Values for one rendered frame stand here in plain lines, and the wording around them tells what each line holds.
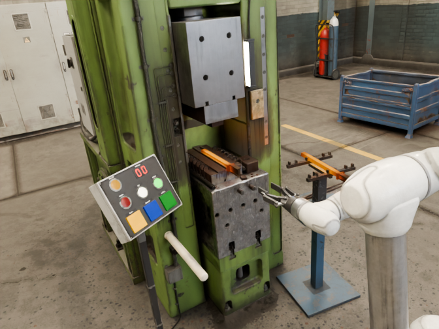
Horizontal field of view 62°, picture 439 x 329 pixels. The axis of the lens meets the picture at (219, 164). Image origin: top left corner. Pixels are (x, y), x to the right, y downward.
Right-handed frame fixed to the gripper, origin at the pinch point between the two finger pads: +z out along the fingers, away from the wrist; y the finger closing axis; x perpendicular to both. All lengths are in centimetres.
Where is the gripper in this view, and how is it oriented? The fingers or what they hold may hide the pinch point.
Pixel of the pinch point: (268, 189)
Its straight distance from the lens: 176.6
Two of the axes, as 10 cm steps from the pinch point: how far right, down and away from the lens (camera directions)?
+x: -0.8, -9.1, -4.0
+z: -5.0, -3.1, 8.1
